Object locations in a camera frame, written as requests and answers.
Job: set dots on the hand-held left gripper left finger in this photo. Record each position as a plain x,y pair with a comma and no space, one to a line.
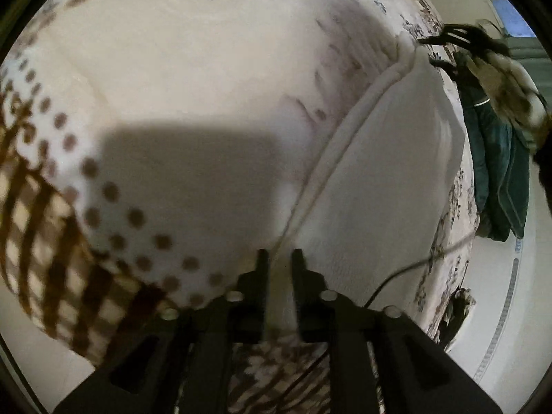
261,267

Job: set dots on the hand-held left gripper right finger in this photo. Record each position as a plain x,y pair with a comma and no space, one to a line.
298,267

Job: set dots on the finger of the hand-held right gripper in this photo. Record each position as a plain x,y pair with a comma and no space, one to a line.
448,35
444,68

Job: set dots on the white cloth garment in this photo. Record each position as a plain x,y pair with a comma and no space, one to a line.
388,159

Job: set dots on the window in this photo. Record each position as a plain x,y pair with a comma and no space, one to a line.
513,17

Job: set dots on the dark green garment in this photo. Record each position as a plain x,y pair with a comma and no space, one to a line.
496,172

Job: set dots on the floral bedsheet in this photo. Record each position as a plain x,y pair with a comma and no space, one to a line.
453,233

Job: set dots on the cream patterned fleece blanket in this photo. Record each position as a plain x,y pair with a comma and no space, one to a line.
172,73

